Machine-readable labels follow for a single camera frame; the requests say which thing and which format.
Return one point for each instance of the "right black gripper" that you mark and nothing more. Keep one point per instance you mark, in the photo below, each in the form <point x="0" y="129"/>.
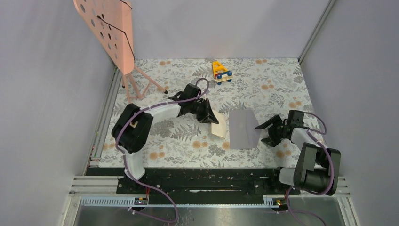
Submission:
<point x="274" y="141"/>

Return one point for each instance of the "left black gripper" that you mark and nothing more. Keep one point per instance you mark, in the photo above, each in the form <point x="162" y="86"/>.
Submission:
<point x="207" y="113"/>

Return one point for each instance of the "beige lined letter paper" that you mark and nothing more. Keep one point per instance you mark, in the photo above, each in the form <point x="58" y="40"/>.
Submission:
<point x="220" y="128"/>

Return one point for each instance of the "grey lavender envelope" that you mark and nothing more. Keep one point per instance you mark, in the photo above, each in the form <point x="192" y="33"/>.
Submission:
<point x="242" y="132"/>

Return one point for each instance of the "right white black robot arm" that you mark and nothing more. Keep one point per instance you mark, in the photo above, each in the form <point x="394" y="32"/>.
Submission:
<point x="317" y="168"/>

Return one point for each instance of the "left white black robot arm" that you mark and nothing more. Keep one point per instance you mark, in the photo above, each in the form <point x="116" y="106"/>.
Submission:
<point x="134" y="124"/>

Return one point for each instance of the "floral patterned table mat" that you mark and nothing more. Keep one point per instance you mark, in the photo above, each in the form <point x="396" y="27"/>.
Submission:
<point x="266" y="86"/>

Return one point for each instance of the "yellow blue toy car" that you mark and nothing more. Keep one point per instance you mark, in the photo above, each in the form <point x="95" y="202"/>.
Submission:
<point x="220" y="73"/>

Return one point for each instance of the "pink perforated music stand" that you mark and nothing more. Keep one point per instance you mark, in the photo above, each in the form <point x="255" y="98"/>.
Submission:
<point x="111" y="22"/>

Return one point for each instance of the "white slotted cable duct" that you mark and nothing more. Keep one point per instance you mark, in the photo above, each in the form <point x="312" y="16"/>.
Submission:
<point x="141" y="201"/>

